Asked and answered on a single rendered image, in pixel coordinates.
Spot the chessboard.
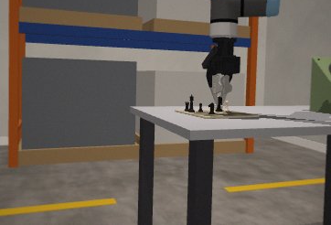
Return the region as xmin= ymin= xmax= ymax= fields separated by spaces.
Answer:
xmin=175 ymin=109 xmax=260 ymax=119

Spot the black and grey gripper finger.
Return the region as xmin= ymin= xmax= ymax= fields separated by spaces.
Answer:
xmin=207 ymin=66 xmax=222 ymax=105
xmin=220 ymin=73 xmax=233 ymax=105

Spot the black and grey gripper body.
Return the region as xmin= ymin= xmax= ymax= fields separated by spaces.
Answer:
xmin=209 ymin=37 xmax=240 ymax=75

